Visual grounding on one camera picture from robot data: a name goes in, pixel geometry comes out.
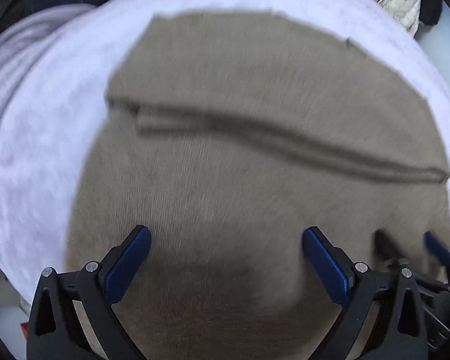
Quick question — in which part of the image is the lavender plush bed blanket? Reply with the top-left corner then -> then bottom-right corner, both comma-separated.
0,0 -> 450,301

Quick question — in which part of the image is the tan knit sweater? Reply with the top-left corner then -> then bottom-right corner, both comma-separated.
67,12 -> 450,359

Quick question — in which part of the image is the cream puffer jacket hanging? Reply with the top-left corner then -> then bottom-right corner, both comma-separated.
378,0 -> 421,37

